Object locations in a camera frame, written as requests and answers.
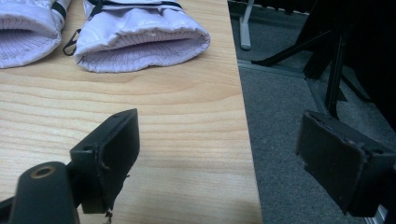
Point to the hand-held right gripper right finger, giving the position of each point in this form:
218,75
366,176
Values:
337,165

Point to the white padded glove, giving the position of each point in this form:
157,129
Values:
25,34
137,37

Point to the black chair base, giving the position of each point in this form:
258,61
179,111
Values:
334,71

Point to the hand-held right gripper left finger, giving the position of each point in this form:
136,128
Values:
115,146

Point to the white metal table frame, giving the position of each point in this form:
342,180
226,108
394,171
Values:
246,28

